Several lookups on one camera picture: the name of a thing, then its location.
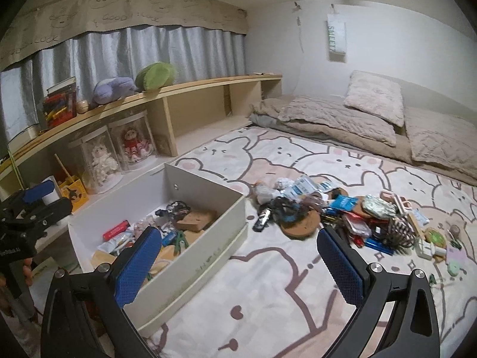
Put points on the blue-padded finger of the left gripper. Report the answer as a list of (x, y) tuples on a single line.
[(38, 192)]

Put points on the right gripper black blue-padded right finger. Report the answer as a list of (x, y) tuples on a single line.
[(412, 328)]

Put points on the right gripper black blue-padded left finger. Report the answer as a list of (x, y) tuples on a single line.
[(67, 330)]

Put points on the square wooden coaster with hook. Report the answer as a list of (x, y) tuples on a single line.
[(197, 220)]

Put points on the green clothespin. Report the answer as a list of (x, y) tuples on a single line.
[(432, 280), (181, 243)]

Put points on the mint green round tape measure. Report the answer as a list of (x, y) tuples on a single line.
[(453, 268)]

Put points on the white bunny doll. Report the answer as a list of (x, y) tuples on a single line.
[(103, 163)]

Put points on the white plastic dispenser device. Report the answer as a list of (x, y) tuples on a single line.
[(424, 249)]

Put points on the purple notepad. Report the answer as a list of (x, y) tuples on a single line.
[(455, 255)]

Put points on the blue rectangular packet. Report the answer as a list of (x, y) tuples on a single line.
[(378, 246)]

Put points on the round cork coaster green print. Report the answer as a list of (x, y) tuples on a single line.
[(435, 237)]

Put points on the dark green clip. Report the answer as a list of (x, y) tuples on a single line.
[(456, 244)]

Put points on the light wooden stick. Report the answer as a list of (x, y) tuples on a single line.
[(415, 225)]

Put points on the brown tape roll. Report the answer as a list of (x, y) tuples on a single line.
[(455, 231)]

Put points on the doll in red dress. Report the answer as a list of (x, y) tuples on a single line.
[(136, 148)]

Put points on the red clear plastic case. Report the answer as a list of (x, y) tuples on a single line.
[(356, 226)]

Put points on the purple plush toy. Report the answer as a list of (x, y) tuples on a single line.
[(112, 89)]

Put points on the silver foil packet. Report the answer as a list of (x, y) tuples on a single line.
[(378, 208)]

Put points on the cartoon print bed sheet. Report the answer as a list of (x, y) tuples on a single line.
[(275, 297)]

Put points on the white storage box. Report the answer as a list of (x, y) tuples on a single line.
[(179, 274)]

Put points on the round plain cork coaster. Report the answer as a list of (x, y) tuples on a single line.
[(304, 228)]

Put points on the green plush toy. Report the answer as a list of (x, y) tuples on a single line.
[(155, 76)]

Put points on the wooden bedside shelf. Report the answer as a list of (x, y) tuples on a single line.
[(181, 117)]

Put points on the white blue wipes packet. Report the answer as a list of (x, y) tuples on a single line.
[(305, 186)]

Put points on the large beige quilted pillow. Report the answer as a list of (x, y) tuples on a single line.
[(440, 139)]

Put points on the grey curtain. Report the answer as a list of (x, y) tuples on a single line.
[(196, 53)]

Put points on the beige folded blanket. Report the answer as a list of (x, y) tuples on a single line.
[(330, 120)]

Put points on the small fluffy beige pillow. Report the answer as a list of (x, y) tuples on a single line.
[(376, 96)]

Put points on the white wall hanging banner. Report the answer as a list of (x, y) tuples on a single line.
[(337, 37)]

